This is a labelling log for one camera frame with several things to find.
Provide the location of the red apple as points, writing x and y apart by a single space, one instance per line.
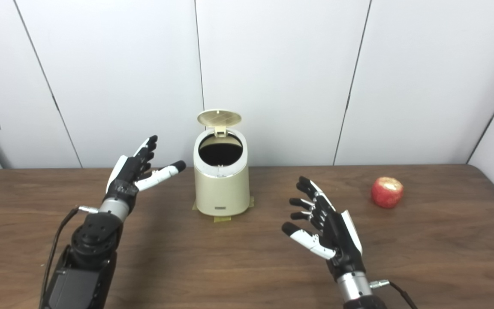
387 194

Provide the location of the cream-colored bin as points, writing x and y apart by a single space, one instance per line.
222 193

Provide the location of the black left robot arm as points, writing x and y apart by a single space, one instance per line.
92 244

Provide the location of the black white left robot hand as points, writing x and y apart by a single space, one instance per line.
125 176

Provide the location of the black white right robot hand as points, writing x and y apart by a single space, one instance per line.
341 240

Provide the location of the cream round bin lid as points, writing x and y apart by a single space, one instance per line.
219 117

